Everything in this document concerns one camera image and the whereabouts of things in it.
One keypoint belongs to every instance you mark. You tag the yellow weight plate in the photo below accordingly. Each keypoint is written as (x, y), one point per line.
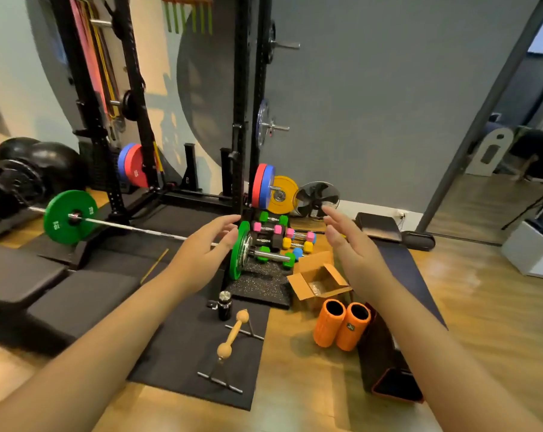
(285, 193)

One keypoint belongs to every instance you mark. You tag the dark blue yoga mat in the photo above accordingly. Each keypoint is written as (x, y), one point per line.
(408, 274)

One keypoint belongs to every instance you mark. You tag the orange foam roller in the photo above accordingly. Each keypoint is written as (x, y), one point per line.
(353, 327)
(329, 323)

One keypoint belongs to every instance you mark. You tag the small black weight plate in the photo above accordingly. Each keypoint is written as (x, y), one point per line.
(129, 105)
(271, 42)

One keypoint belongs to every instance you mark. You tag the grey metal bar stand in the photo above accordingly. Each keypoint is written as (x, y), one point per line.
(228, 366)

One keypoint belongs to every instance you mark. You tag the person's right hand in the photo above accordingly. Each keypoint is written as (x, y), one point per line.
(361, 260)

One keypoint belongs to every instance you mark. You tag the black bottle with silver cap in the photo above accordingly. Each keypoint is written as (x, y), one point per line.
(224, 305)

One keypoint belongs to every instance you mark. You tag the black foam pad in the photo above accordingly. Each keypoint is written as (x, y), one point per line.
(377, 226)

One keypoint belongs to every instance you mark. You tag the open cardboard box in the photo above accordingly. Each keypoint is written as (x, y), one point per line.
(318, 278)

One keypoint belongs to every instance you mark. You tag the black chair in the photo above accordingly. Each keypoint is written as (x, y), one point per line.
(537, 150)

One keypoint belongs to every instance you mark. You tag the black tripod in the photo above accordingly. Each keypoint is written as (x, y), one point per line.
(530, 206)

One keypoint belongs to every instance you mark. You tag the person's left hand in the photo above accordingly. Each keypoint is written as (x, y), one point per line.
(199, 258)

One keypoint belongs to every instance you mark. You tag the black bag with orange trim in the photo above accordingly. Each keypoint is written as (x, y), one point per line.
(386, 359)

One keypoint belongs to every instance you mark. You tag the red weight plate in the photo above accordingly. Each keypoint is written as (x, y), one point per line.
(137, 166)
(258, 185)

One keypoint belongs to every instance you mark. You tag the small silver weight plate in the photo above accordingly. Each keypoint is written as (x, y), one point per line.
(263, 123)

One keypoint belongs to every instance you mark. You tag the black floor mat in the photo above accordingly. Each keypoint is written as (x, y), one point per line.
(186, 355)

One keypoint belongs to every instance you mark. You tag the hanging resistance bands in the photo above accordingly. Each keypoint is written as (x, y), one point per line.
(93, 62)

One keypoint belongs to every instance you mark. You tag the black door frame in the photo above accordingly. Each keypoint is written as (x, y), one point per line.
(487, 112)

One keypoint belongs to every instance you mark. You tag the person's left fingers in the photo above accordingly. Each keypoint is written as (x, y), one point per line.
(224, 224)

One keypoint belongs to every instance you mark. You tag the black bench pad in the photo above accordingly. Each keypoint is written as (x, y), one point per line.
(77, 301)
(19, 274)

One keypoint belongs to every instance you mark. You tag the blue weight plate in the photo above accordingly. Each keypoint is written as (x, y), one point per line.
(267, 186)
(122, 161)

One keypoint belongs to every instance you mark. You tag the person's right forearm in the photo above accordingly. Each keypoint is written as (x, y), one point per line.
(438, 355)

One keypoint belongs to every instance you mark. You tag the speckled rubber mat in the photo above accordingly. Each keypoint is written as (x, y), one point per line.
(262, 283)

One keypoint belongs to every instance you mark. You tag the black exercise ball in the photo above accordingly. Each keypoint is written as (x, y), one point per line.
(17, 148)
(57, 164)

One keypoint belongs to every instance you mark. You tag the black floor fan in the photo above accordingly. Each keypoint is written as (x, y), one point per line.
(315, 200)

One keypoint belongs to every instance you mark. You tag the yellow stick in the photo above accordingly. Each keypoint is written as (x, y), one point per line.
(154, 266)

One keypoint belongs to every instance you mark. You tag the black power rack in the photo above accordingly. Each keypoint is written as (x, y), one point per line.
(242, 85)

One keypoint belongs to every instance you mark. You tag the steel barbell bar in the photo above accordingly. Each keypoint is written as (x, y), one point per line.
(131, 228)

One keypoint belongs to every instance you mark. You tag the stack of black weight plates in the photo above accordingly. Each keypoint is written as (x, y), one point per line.
(10, 184)

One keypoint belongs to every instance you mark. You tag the person's left forearm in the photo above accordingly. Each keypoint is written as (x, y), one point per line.
(86, 355)

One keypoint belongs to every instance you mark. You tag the green weight plate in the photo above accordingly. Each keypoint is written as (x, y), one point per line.
(71, 217)
(235, 260)

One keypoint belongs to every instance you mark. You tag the person's right thumb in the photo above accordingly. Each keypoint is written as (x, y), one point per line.
(334, 238)

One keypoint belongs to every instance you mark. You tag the white board with cutout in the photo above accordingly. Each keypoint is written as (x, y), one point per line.
(489, 152)

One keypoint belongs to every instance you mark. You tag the white box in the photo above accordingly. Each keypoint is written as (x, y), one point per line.
(532, 249)

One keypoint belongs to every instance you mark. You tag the pile of small coloured dumbbells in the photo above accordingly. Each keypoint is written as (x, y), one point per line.
(280, 242)

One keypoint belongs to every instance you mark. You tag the wooden club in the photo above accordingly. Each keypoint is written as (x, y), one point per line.
(233, 335)

